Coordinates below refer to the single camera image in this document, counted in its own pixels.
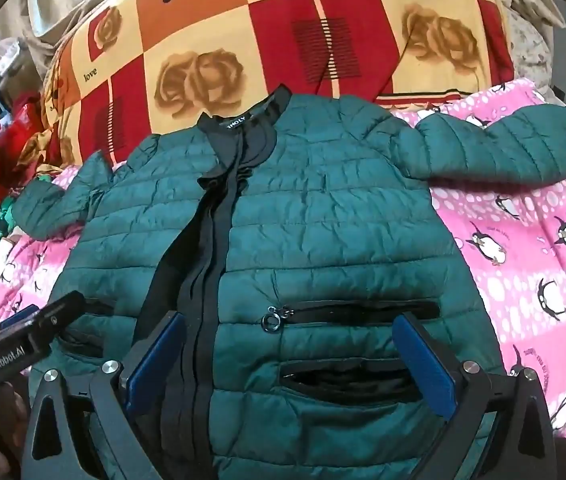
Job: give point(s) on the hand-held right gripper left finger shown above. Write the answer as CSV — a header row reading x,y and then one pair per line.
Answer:
x,y
155,362

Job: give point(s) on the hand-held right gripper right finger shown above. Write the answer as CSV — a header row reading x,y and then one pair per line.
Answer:
x,y
425,365

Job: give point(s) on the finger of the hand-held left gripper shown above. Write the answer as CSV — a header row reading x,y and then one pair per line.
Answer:
x,y
55,317

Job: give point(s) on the green puffer jacket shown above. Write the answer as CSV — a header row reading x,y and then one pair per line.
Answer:
x,y
338,210

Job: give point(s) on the pink penguin printed blanket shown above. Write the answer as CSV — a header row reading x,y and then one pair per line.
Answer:
x,y
513,240

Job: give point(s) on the red cloth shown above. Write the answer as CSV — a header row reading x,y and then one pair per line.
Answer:
x,y
8,135

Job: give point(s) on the beige cloth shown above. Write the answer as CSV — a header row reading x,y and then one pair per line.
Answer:
x,y
38,45

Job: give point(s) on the grey speckled cloth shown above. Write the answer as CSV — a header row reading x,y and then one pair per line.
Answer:
x,y
528,45

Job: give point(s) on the rose patchwork printed blanket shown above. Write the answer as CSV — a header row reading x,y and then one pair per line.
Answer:
x,y
263,35

